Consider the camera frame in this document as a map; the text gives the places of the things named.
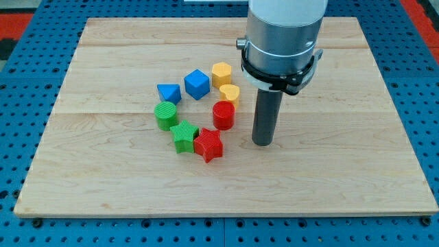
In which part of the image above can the green cylinder block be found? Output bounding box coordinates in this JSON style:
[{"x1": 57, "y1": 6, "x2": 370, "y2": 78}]
[{"x1": 154, "y1": 102, "x2": 178, "y2": 131}]

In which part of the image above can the black white wrist clamp ring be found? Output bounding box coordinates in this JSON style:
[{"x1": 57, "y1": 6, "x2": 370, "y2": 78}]
[{"x1": 240, "y1": 48, "x2": 324, "y2": 96}]

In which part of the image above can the yellow heart block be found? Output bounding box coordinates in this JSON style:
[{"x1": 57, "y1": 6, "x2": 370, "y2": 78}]
[{"x1": 219, "y1": 84, "x2": 241, "y2": 109}]

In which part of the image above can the red cylinder block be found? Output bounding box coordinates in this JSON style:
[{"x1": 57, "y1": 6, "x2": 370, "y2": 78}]
[{"x1": 213, "y1": 101, "x2": 235, "y2": 130}]

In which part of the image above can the yellow hexagon block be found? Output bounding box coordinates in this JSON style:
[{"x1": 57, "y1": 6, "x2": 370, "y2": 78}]
[{"x1": 211, "y1": 62, "x2": 232, "y2": 89}]

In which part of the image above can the green star block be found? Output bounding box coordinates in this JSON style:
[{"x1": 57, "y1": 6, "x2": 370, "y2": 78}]
[{"x1": 170, "y1": 120, "x2": 199, "y2": 154}]

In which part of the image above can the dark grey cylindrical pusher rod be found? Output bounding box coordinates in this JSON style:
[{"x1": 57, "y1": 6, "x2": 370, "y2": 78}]
[{"x1": 252, "y1": 89, "x2": 283, "y2": 146}]

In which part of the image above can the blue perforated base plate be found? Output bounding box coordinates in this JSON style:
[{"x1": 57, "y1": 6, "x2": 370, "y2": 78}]
[{"x1": 1, "y1": 0, "x2": 438, "y2": 246}]

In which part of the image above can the red star block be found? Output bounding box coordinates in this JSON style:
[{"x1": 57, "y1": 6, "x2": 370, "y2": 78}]
[{"x1": 193, "y1": 128, "x2": 224, "y2": 163}]

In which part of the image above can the blue cube block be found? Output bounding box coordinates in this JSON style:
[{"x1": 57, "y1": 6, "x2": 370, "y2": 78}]
[{"x1": 184, "y1": 69, "x2": 210, "y2": 100}]

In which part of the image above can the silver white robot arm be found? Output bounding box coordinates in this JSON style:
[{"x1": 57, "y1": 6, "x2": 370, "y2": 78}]
[{"x1": 236, "y1": 0, "x2": 328, "y2": 75}]

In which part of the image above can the light wooden board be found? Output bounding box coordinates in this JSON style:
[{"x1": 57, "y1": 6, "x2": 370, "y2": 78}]
[{"x1": 14, "y1": 17, "x2": 438, "y2": 218}]

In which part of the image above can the blue triangle block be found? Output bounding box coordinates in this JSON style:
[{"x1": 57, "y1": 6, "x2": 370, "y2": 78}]
[{"x1": 157, "y1": 84, "x2": 182, "y2": 105}]

